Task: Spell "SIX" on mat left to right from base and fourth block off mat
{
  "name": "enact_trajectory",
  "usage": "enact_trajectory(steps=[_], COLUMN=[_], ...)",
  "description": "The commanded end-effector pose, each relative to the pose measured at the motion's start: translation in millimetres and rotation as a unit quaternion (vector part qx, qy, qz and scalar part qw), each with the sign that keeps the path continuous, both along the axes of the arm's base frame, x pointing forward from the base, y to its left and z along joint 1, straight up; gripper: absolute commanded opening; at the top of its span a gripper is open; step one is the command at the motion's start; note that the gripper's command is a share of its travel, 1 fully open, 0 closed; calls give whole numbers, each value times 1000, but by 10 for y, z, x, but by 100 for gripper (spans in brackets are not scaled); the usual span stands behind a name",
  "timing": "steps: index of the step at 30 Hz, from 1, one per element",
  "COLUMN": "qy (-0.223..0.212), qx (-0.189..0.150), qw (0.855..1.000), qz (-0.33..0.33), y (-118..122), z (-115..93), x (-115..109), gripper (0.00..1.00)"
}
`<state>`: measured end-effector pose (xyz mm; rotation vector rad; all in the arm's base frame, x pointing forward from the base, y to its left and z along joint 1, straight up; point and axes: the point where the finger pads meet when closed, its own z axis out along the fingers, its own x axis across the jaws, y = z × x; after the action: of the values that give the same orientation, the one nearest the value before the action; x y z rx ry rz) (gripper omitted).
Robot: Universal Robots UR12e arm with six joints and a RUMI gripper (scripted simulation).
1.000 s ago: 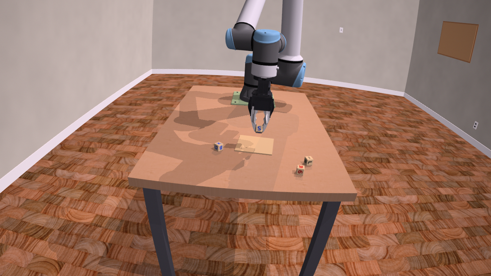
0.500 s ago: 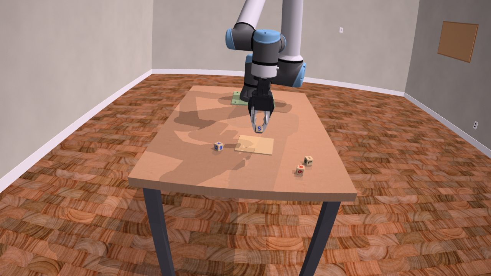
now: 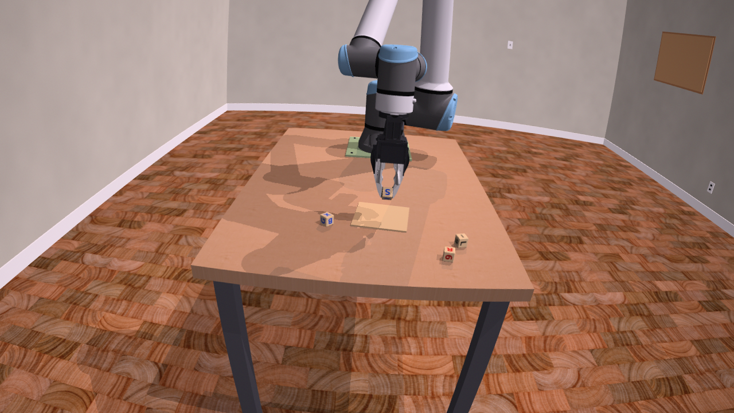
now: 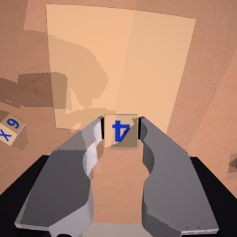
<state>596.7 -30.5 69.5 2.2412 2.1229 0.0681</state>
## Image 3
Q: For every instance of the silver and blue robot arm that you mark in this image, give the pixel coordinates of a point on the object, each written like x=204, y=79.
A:
x=428, y=101

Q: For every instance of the tan flat mat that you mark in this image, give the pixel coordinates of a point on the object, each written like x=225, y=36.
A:
x=378, y=216

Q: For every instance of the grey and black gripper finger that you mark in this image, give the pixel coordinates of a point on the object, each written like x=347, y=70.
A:
x=377, y=166
x=399, y=172

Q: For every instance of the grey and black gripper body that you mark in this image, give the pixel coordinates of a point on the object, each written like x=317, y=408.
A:
x=392, y=148

